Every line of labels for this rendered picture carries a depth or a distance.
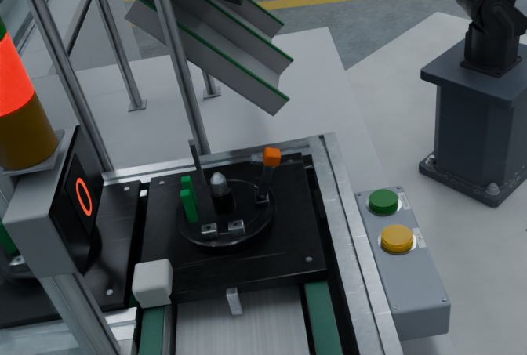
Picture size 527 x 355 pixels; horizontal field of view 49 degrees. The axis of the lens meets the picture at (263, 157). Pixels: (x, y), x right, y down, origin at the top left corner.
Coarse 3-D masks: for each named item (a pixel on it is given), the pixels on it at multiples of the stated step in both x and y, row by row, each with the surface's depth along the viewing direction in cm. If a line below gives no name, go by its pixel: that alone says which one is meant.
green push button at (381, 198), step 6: (378, 192) 79; (384, 192) 79; (390, 192) 78; (372, 198) 78; (378, 198) 78; (384, 198) 78; (390, 198) 78; (396, 198) 77; (372, 204) 78; (378, 204) 77; (384, 204) 77; (390, 204) 77; (396, 204) 77; (378, 210) 77; (384, 210) 77; (390, 210) 77
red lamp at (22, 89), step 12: (0, 48) 40; (12, 48) 42; (0, 60) 41; (12, 60) 42; (0, 72) 41; (12, 72) 42; (24, 72) 43; (0, 84) 41; (12, 84) 42; (24, 84) 43; (0, 96) 42; (12, 96) 42; (24, 96) 43; (0, 108) 42; (12, 108) 42
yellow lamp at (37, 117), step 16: (32, 96) 44; (16, 112) 43; (32, 112) 44; (0, 128) 43; (16, 128) 43; (32, 128) 44; (48, 128) 46; (0, 144) 44; (16, 144) 44; (32, 144) 45; (48, 144) 46; (0, 160) 45; (16, 160) 45; (32, 160) 45
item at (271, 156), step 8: (264, 152) 74; (272, 152) 73; (256, 160) 73; (264, 160) 73; (272, 160) 73; (264, 168) 74; (272, 168) 74; (264, 176) 75; (264, 184) 76; (264, 192) 77
